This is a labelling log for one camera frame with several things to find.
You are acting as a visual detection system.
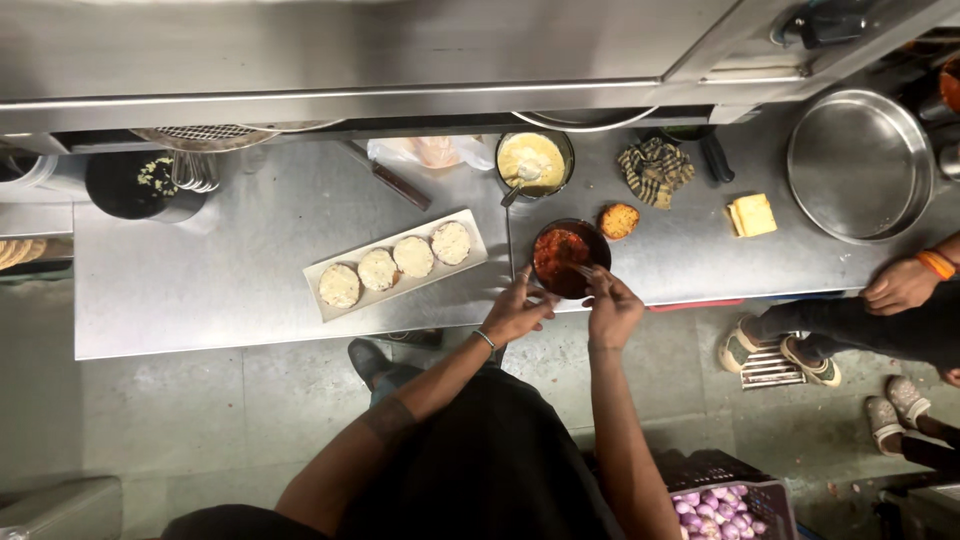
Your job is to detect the person's right hand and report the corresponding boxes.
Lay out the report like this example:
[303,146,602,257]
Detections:
[582,265,646,354]

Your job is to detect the person's left hand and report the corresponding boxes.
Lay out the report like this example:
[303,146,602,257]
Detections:
[480,266,561,348]

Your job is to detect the dark bowl of red sauce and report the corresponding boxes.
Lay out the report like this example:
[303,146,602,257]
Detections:
[531,218,612,300]

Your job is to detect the toasted bread slice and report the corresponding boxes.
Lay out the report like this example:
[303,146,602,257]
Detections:
[597,203,642,241]

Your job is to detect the cheese topped bread slice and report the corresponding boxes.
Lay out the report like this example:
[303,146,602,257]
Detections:
[318,263,363,310]
[430,221,473,267]
[392,236,435,279]
[357,248,400,292]

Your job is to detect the steel spoon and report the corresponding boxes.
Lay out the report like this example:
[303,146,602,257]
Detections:
[500,159,544,209]

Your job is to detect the checked kitchen cloth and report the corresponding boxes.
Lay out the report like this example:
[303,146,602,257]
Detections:
[617,137,696,210]

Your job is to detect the pot of yellow sauce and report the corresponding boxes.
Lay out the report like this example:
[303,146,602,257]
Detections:
[495,130,576,202]

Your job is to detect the white green shoe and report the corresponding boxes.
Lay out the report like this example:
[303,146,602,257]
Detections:
[779,335,843,389]
[717,315,763,375]

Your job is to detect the steel bowl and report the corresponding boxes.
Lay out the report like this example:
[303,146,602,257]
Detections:
[512,106,661,135]

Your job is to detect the yellow cheese block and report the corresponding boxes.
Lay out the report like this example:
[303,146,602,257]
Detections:
[725,193,779,239]

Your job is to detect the dark bowl of green sauce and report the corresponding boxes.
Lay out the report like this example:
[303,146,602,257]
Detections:
[658,124,717,144]

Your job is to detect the clear plastic bag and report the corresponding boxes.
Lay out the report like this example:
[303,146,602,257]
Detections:
[366,135,497,172]

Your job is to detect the person's dark shoe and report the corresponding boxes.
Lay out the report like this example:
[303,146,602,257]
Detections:
[347,337,410,393]

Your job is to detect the person's black shirt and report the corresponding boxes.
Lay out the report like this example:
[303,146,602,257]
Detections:
[160,366,627,540]

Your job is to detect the metal floor drain grate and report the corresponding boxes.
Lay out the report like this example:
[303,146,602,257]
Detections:
[740,337,810,390]

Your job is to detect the white rectangular plate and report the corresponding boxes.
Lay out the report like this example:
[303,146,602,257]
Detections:
[302,208,489,324]

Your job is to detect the crate of purple onions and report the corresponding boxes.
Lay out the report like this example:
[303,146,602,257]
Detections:
[652,448,799,540]

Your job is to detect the large round steel tray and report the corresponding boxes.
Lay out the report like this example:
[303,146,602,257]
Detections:
[786,88,936,246]

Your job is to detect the steel overhead shelf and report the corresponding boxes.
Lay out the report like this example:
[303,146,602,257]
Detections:
[0,0,960,156]

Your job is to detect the grey clog shoe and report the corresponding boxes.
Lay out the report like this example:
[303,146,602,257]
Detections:
[864,396,907,458]
[885,375,933,429]

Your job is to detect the black device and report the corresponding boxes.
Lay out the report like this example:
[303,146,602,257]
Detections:
[772,0,894,51]

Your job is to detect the steel whisk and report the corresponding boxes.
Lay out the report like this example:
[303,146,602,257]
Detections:
[169,149,222,195]

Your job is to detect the steel mesh strainer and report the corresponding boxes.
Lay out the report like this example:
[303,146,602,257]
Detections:
[129,123,280,154]

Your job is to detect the orange sauce container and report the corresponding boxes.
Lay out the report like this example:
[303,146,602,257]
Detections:
[937,56,960,115]

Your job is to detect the black container with chopped garlic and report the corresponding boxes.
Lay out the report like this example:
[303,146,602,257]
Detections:
[84,149,208,225]

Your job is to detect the tray of round breads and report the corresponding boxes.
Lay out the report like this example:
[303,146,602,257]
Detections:
[0,236,75,285]

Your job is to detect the grey steel bin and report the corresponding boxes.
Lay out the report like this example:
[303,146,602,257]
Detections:
[0,475,124,540]

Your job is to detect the white container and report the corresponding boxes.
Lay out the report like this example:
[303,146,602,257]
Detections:
[0,146,60,204]

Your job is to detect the black handled knife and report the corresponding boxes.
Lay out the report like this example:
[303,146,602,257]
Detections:
[699,132,736,185]

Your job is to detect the brown handled knife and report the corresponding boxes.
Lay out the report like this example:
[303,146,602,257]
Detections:
[336,140,434,213]

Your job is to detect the orange bracelet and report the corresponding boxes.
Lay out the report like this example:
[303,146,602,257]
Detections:
[914,247,960,282]

